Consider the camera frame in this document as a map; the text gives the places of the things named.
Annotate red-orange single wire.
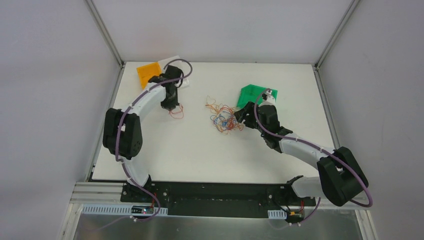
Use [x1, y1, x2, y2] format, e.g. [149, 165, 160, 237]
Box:
[168, 103, 185, 121]

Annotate orange and blue wires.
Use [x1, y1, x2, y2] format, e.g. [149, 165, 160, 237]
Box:
[204, 96, 246, 135]

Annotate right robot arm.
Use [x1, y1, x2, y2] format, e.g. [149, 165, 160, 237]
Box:
[234, 101, 373, 208]

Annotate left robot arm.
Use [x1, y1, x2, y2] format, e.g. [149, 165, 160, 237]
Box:
[102, 65, 185, 203]

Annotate green plastic bin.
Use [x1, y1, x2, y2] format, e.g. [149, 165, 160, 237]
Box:
[236, 84, 278, 110]

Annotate orange plastic bin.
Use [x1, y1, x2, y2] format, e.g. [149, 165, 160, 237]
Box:
[136, 62, 162, 90]

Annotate white plastic bin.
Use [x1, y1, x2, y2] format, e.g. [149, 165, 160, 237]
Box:
[158, 55, 191, 89]

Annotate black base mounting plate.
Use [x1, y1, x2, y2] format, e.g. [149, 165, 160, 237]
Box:
[120, 181, 316, 219]

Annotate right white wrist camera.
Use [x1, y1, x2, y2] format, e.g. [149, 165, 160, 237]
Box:
[260, 88, 276, 106]

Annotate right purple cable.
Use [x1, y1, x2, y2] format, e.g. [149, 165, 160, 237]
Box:
[253, 88, 374, 228]

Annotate purple cable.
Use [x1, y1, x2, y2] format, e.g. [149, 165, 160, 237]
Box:
[82, 58, 194, 229]
[253, 88, 374, 228]

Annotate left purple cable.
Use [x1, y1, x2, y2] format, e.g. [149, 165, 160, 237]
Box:
[82, 58, 194, 229]

